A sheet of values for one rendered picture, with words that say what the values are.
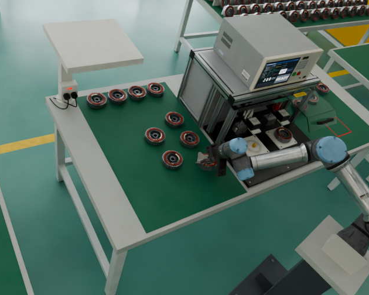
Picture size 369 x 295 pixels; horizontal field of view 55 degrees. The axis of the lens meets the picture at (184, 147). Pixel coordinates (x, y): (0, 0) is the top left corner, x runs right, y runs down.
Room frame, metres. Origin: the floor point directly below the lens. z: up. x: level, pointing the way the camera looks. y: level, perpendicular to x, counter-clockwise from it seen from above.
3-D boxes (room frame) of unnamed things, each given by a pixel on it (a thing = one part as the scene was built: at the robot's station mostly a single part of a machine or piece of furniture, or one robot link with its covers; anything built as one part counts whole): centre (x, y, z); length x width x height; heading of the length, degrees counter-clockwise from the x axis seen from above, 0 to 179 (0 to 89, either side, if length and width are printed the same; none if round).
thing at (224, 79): (1.87, -0.24, 1.09); 0.68 x 0.44 x 0.05; 136
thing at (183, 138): (1.44, -0.01, 0.77); 0.11 x 0.11 x 0.04
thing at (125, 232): (1.82, -0.29, 0.72); 2.20 x 1.01 x 0.05; 136
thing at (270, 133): (1.74, -0.55, 0.78); 0.15 x 0.15 x 0.01; 46
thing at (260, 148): (1.56, -0.38, 0.78); 0.15 x 0.15 x 0.01; 46
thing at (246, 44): (1.88, -0.24, 1.22); 0.44 x 0.39 x 0.20; 136
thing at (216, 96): (1.83, -0.28, 0.92); 0.66 x 0.01 x 0.30; 136
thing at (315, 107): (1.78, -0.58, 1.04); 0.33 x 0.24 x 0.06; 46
